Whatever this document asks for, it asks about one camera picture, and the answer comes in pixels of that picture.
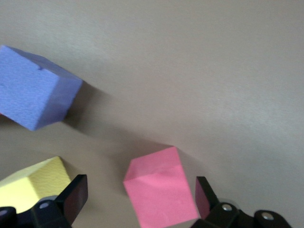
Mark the yellow foam cube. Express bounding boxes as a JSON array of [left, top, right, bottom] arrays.
[[0, 156, 72, 214]]

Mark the brown table cover sheet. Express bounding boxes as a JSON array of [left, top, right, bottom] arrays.
[[0, 0, 304, 228]]

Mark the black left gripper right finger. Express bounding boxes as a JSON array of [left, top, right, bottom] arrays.
[[190, 176, 293, 228]]

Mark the red foam cube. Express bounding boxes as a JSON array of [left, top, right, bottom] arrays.
[[123, 146, 200, 228]]

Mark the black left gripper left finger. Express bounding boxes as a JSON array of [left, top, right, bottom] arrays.
[[0, 174, 89, 228]]

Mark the purple foam cube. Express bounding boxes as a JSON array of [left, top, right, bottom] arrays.
[[0, 45, 84, 131]]

